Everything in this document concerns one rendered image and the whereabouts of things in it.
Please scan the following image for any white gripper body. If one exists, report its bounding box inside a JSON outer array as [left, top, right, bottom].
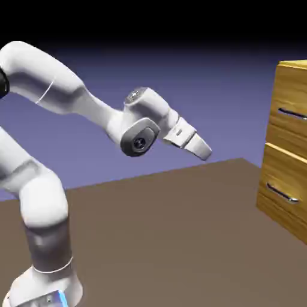
[[183, 132, 213, 161]]

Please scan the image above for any light wood cabinet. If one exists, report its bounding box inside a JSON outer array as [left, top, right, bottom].
[[255, 59, 307, 245]]

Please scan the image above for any wood drawer front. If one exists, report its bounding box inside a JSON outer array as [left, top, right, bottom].
[[258, 143, 307, 222], [268, 64, 307, 139]]

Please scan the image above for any dark metal drawer handle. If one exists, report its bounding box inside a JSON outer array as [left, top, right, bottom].
[[278, 108, 307, 120], [266, 182, 300, 204]]

